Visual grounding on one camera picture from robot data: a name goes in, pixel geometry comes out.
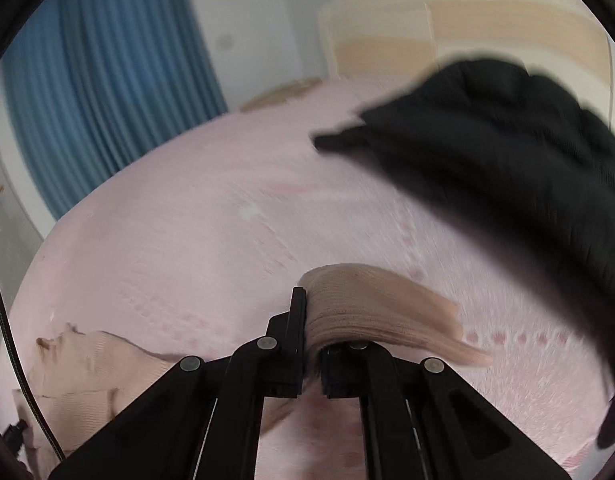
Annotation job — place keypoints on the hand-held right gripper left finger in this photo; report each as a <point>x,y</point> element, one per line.
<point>287,355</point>

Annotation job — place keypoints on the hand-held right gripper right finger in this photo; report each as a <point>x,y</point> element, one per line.
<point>337,372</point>

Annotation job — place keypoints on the pink ribbed knit sweater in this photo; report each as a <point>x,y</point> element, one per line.
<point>367,300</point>

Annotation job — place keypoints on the pink bed blanket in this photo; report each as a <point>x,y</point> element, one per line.
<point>187,240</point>

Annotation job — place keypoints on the black garment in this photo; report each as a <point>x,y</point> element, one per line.
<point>487,150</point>

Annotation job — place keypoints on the blue curtain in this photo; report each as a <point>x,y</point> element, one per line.
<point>112,85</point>

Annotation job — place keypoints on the beige headboard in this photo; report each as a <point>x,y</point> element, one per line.
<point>487,25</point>

